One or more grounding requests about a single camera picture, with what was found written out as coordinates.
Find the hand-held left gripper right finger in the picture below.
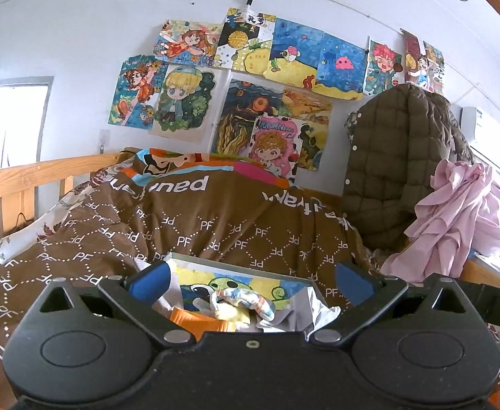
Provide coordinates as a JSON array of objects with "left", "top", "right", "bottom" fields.
[{"left": 311, "top": 261, "right": 475, "bottom": 346}]

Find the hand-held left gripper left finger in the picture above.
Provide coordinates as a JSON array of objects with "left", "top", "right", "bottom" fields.
[{"left": 28, "top": 261, "right": 195, "bottom": 347}]

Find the grey box with cartoon drawing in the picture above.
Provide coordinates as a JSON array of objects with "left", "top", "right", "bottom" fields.
[{"left": 165, "top": 253, "right": 340, "bottom": 334}]

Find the orange cloth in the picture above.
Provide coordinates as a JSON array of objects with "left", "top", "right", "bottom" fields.
[{"left": 169, "top": 305, "right": 238, "bottom": 342}]

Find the white orange blue striped sock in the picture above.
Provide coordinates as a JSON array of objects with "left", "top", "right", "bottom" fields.
[{"left": 192, "top": 288, "right": 276, "bottom": 321}]

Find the wooden bed side board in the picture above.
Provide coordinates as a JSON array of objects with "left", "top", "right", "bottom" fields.
[{"left": 461, "top": 258, "right": 500, "bottom": 295}]

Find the yellow cloth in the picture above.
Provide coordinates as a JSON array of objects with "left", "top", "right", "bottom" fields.
[{"left": 213, "top": 307, "right": 251, "bottom": 329}]

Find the pink cloth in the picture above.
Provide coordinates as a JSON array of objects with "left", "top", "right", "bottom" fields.
[{"left": 380, "top": 158, "right": 500, "bottom": 285}]

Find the brown printed blanket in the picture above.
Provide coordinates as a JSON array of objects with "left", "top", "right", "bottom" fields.
[{"left": 0, "top": 147, "right": 500, "bottom": 410}]

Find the olive quilted jacket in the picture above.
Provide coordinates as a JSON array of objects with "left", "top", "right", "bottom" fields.
[{"left": 344, "top": 83, "right": 475, "bottom": 250}]

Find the pink bordered blond child poster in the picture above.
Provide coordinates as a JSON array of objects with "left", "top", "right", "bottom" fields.
[{"left": 248, "top": 115, "right": 308, "bottom": 182}]

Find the white air conditioner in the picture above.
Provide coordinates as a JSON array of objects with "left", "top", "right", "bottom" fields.
[{"left": 459, "top": 106, "right": 500, "bottom": 176}]

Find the blond boy with cap poster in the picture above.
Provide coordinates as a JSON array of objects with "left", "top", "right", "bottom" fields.
[{"left": 149, "top": 64, "right": 223, "bottom": 141}]

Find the girl in orange dress poster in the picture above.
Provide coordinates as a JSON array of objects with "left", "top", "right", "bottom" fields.
[{"left": 109, "top": 55, "right": 167, "bottom": 131}]

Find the dark blue swirl painting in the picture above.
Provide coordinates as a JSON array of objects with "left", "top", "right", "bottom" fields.
[{"left": 211, "top": 79, "right": 334, "bottom": 172}]

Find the window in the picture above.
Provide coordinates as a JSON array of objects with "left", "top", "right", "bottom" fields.
[{"left": 0, "top": 77, "right": 54, "bottom": 240}]

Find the red-haired boy poster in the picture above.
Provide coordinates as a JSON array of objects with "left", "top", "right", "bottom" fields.
[{"left": 363, "top": 36, "right": 405, "bottom": 97}]

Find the blue sea and beach painting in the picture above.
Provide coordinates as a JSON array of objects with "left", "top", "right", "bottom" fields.
[{"left": 263, "top": 17, "right": 368, "bottom": 101}]

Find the red and blue figures poster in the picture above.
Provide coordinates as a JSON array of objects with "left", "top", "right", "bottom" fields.
[{"left": 402, "top": 30, "right": 445, "bottom": 95}]

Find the flying orange-haired girl poster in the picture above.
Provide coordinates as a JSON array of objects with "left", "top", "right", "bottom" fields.
[{"left": 155, "top": 19, "right": 225, "bottom": 69}]

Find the pineapple poster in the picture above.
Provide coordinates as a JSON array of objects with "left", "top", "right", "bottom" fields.
[{"left": 216, "top": 8, "right": 276, "bottom": 71}]

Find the slatted wooden bed rail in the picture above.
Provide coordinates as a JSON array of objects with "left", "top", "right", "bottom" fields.
[{"left": 0, "top": 151, "right": 124, "bottom": 240}]

